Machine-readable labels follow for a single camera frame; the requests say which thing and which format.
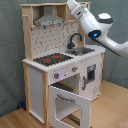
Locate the black toy stovetop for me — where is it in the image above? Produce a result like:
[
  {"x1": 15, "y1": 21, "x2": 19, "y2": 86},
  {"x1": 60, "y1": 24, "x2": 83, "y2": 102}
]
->
[{"x1": 34, "y1": 53, "x2": 71, "y2": 67}]

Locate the wooden toy kitchen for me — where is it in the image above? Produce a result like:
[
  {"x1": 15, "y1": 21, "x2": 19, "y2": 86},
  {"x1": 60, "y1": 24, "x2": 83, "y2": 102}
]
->
[{"x1": 22, "y1": 3, "x2": 105, "y2": 128}]

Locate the grey toy sink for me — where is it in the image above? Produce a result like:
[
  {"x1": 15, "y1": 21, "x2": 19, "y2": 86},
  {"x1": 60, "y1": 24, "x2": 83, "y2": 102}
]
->
[{"x1": 65, "y1": 47, "x2": 95, "y2": 56}]

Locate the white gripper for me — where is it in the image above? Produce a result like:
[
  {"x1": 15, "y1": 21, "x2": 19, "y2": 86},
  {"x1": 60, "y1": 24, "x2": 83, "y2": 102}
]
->
[{"x1": 67, "y1": 0, "x2": 89, "y2": 21}]

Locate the left red stove knob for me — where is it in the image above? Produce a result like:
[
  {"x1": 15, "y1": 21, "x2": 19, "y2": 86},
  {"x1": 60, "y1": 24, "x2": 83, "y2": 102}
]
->
[{"x1": 54, "y1": 73, "x2": 60, "y2": 79}]

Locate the right red stove knob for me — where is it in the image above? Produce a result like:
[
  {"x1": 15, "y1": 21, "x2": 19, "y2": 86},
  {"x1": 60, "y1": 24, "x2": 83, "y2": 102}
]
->
[{"x1": 72, "y1": 66, "x2": 78, "y2": 72}]

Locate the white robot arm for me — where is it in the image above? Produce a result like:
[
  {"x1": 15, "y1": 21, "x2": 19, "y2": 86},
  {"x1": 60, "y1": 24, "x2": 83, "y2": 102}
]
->
[{"x1": 67, "y1": 0, "x2": 128, "y2": 57}]

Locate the white oven door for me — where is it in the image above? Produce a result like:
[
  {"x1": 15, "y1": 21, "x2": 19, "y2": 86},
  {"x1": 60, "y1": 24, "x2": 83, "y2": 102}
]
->
[{"x1": 49, "y1": 86, "x2": 91, "y2": 128}]

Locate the red stove knob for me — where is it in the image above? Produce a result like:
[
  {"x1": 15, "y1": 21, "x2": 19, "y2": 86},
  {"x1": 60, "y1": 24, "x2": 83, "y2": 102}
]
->
[
  {"x1": 54, "y1": 73, "x2": 60, "y2": 79},
  {"x1": 72, "y1": 66, "x2": 78, "y2": 72}
]

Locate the grey range hood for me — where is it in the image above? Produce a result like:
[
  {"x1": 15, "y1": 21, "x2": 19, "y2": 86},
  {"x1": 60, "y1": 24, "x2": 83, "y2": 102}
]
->
[{"x1": 34, "y1": 5, "x2": 64, "y2": 27}]

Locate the black toy faucet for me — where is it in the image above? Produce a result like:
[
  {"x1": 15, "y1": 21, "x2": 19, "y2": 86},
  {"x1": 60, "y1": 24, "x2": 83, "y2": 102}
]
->
[{"x1": 67, "y1": 33, "x2": 82, "y2": 49}]

